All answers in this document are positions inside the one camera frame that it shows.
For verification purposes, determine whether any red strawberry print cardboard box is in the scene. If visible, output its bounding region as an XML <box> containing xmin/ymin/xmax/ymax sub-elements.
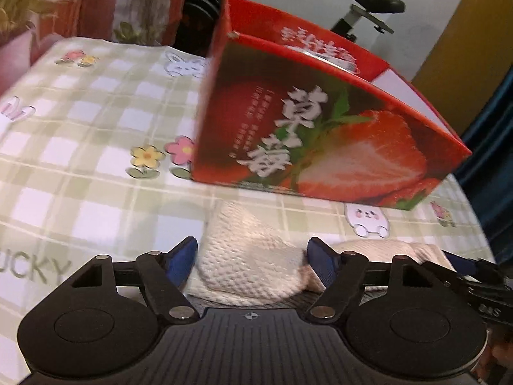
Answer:
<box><xmin>190</xmin><ymin>0</ymin><xmax>474</xmax><ymax>212</ymax></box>

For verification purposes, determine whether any checked rabbit print bedsheet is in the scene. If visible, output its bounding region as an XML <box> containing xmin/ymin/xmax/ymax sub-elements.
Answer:
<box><xmin>0</xmin><ymin>36</ymin><xmax>495</xmax><ymax>385</ymax></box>

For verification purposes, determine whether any blue curtain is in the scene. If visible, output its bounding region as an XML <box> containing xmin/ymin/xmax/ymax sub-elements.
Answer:
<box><xmin>455</xmin><ymin>66</ymin><xmax>513</xmax><ymax>267</ymax></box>

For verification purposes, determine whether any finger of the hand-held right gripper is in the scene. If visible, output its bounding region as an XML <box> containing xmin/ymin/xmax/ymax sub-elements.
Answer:
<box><xmin>441</xmin><ymin>249</ymin><xmax>506</xmax><ymax>285</ymax></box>
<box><xmin>420</xmin><ymin>261</ymin><xmax>484</xmax><ymax>293</ymax></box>

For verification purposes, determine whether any wooden door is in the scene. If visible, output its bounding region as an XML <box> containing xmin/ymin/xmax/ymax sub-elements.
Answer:
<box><xmin>411</xmin><ymin>0</ymin><xmax>513</xmax><ymax>139</ymax></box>

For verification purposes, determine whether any white knitted cloth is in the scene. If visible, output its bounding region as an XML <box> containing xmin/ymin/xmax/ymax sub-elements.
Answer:
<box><xmin>188</xmin><ymin>200</ymin><xmax>449</xmax><ymax>309</ymax></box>

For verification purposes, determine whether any person's right hand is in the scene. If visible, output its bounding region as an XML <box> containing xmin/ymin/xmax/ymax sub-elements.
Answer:
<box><xmin>479</xmin><ymin>327</ymin><xmax>513</xmax><ymax>378</ymax></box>

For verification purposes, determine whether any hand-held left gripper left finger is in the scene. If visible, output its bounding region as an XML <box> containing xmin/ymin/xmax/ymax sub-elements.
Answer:
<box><xmin>71</xmin><ymin>236</ymin><xmax>200</xmax><ymax>322</ymax></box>

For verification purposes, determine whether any black exercise bike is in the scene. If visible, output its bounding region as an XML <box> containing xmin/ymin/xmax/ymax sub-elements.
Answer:
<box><xmin>173</xmin><ymin>0</ymin><xmax>406</xmax><ymax>55</ymax></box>

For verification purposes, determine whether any red floral printed curtain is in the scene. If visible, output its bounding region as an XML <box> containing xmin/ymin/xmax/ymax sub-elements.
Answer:
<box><xmin>0</xmin><ymin>0</ymin><xmax>190</xmax><ymax>89</ymax></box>

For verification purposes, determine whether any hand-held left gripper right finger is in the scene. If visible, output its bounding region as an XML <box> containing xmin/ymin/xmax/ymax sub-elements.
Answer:
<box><xmin>307</xmin><ymin>236</ymin><xmax>435</xmax><ymax>324</ymax></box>

